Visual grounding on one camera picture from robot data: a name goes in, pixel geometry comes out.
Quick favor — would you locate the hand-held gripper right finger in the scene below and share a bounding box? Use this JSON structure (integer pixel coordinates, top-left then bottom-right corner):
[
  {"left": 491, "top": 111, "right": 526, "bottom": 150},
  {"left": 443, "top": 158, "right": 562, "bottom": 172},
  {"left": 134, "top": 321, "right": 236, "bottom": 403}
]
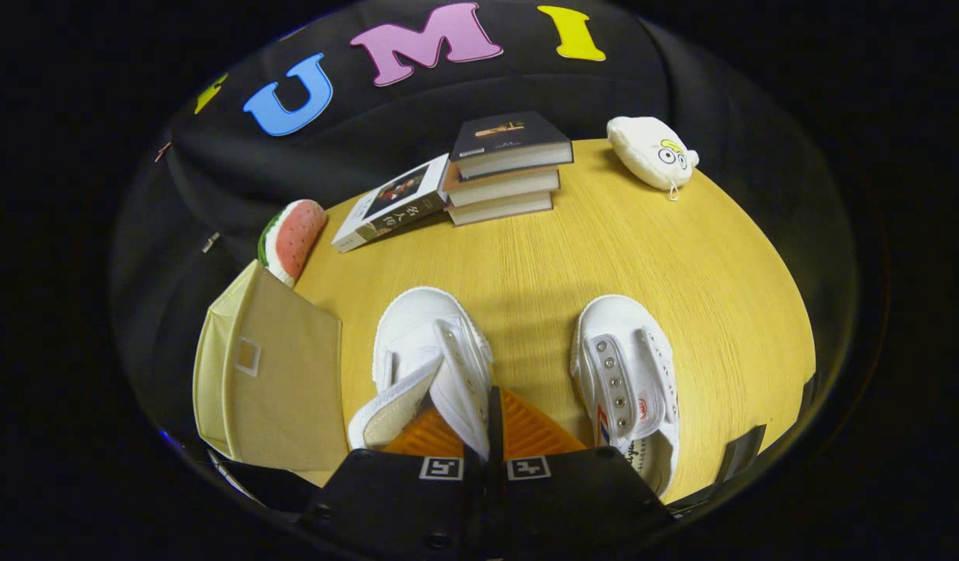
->
[{"left": 487, "top": 386, "right": 675, "bottom": 561}]

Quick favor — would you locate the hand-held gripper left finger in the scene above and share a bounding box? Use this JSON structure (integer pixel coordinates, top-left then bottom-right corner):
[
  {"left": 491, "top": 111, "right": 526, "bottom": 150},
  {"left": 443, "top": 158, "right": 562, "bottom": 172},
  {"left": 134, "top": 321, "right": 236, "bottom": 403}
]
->
[{"left": 296, "top": 405, "right": 488, "bottom": 561}]

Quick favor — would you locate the beige fabric storage box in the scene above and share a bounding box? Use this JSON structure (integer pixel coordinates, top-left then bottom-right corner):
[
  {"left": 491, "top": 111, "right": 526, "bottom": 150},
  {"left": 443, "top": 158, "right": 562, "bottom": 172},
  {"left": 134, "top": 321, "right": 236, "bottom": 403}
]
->
[{"left": 192, "top": 259, "right": 349, "bottom": 474}]

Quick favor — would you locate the white canvas shoe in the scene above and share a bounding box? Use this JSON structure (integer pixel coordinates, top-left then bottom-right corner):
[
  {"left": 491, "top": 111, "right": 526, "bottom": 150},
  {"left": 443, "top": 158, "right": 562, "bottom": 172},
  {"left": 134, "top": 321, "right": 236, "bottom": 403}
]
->
[
  {"left": 569, "top": 295, "right": 681, "bottom": 499},
  {"left": 348, "top": 286, "right": 495, "bottom": 460}
]

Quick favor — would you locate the thin brown cover book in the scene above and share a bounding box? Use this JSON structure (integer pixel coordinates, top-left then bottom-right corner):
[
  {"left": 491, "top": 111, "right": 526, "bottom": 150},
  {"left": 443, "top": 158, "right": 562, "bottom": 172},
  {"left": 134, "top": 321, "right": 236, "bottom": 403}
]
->
[{"left": 448, "top": 191, "right": 555, "bottom": 227}]

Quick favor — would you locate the watermelon slice plush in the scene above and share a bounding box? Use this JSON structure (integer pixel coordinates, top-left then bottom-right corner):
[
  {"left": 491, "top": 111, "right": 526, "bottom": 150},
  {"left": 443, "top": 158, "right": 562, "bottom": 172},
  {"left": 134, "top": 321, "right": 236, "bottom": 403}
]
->
[{"left": 257, "top": 199, "right": 329, "bottom": 289}]

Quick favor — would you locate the white portrait cover book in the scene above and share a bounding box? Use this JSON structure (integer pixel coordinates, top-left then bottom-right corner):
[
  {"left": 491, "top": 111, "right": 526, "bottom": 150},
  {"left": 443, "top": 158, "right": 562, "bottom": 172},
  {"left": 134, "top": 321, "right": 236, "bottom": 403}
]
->
[{"left": 331, "top": 153, "right": 451, "bottom": 254}]

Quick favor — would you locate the black cover book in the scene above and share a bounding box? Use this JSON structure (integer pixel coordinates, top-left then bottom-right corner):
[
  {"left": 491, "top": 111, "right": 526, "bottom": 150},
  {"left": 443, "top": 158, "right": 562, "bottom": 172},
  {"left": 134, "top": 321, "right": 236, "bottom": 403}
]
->
[{"left": 450, "top": 111, "right": 574, "bottom": 180}]

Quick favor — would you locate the white plush toy with face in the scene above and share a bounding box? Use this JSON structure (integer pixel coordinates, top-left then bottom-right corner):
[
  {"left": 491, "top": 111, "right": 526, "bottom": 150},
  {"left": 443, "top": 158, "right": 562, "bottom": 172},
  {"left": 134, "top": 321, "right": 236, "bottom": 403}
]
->
[{"left": 606, "top": 116, "right": 700, "bottom": 201}]

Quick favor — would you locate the black backdrop cloth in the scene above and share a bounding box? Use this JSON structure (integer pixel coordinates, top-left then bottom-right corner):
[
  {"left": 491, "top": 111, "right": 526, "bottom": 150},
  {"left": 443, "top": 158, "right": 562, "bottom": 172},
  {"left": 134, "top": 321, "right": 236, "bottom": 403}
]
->
[{"left": 113, "top": 0, "right": 858, "bottom": 499}]

